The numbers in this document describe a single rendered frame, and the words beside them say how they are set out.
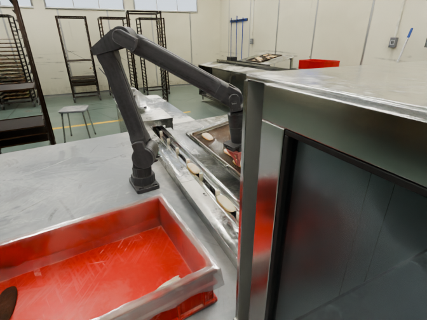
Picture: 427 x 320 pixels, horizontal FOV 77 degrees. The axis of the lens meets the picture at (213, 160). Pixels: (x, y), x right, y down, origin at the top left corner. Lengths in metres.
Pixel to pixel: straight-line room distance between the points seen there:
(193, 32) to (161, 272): 8.15
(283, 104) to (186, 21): 8.38
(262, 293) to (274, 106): 0.17
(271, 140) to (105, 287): 0.58
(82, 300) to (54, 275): 0.12
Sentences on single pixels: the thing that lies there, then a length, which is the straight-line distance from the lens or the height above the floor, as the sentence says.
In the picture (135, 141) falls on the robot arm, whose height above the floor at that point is 1.01.
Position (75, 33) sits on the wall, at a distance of 7.99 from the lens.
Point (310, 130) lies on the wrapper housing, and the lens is 0.16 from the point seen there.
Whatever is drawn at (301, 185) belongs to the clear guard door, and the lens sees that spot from 0.19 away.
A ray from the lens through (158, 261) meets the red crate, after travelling 0.73.
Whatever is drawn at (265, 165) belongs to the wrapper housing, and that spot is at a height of 1.24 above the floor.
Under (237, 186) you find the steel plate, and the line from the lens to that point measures 1.01.
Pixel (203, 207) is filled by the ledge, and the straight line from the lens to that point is 0.82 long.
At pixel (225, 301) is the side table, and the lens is 0.64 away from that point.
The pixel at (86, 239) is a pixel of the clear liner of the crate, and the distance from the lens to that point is 0.78.
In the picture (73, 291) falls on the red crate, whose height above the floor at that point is 0.82.
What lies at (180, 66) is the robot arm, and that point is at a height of 1.25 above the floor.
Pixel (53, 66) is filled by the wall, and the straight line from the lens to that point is 8.03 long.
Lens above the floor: 1.33
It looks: 25 degrees down
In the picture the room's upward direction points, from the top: 1 degrees counter-clockwise
